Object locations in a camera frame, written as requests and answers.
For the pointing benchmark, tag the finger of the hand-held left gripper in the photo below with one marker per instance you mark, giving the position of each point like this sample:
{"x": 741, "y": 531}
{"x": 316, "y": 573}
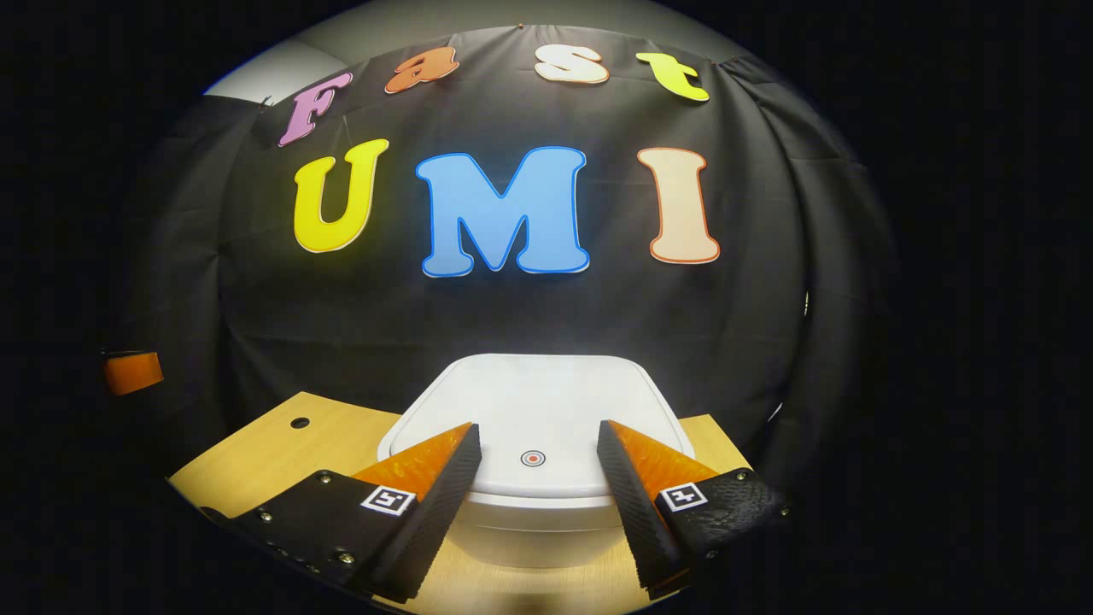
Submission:
{"x": 132, "y": 373}

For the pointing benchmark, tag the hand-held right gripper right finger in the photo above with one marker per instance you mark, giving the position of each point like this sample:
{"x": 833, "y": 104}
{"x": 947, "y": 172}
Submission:
{"x": 636, "y": 521}

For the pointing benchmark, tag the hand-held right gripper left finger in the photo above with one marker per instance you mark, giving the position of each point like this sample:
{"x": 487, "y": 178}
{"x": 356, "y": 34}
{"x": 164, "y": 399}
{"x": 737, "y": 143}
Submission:
{"x": 435, "y": 521}

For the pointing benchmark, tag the white desktop garbage bin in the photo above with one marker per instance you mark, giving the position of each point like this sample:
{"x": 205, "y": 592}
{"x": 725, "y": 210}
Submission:
{"x": 538, "y": 401}

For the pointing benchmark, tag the light wooden desktop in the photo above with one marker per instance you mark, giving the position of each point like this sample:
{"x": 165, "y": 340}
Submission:
{"x": 273, "y": 461}

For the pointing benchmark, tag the black backdrop cloth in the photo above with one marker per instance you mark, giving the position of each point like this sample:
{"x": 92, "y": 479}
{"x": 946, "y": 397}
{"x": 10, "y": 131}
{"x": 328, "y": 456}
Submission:
{"x": 751, "y": 299}

